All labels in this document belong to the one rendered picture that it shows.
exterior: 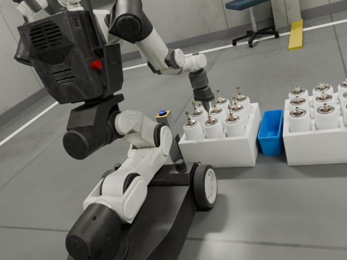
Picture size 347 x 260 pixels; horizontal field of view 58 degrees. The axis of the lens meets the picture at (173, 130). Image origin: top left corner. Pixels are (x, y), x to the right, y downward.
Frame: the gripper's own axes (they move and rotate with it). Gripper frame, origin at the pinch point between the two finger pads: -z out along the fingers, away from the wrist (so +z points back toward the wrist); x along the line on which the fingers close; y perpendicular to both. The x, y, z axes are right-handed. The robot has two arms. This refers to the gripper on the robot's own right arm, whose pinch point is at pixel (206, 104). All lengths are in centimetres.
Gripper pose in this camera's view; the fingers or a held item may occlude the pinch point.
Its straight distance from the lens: 164.1
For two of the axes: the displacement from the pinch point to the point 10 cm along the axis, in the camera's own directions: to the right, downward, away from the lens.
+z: -3.1, -8.4, -4.4
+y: 6.6, -5.2, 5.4
